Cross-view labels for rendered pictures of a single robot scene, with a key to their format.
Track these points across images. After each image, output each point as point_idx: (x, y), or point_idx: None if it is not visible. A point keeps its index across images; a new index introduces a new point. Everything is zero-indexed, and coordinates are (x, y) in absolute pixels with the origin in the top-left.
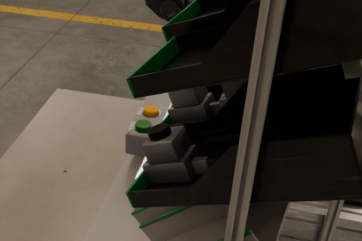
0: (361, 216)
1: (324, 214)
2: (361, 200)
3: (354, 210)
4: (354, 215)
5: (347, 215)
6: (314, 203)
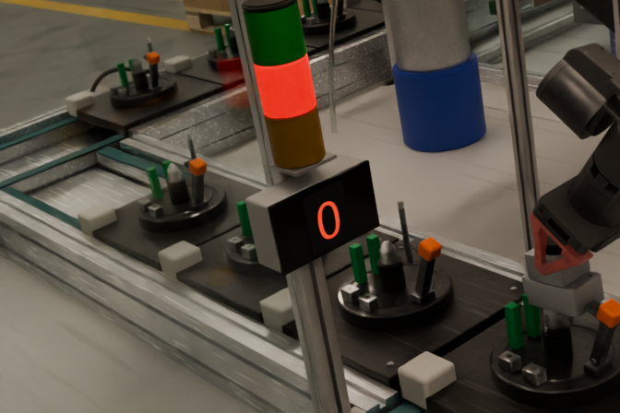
0: (472, 254)
1: (522, 264)
2: (452, 258)
3: (470, 262)
4: (480, 256)
5: (490, 258)
6: (517, 277)
